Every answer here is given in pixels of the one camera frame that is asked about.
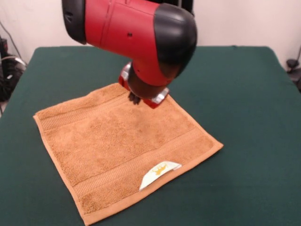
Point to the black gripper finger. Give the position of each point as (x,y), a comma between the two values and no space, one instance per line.
(131,97)
(138,100)

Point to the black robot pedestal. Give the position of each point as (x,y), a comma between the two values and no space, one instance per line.
(188,4)

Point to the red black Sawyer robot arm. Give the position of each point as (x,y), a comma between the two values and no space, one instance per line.
(141,40)

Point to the tan terry towel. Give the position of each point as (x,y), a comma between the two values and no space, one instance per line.
(117,146)

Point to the dark green table cloth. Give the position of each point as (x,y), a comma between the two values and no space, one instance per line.
(235,117)

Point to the dark grey stand base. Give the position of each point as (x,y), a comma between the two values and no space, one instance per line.
(291,63)

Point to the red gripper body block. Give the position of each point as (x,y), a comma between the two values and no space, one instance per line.
(122,81)

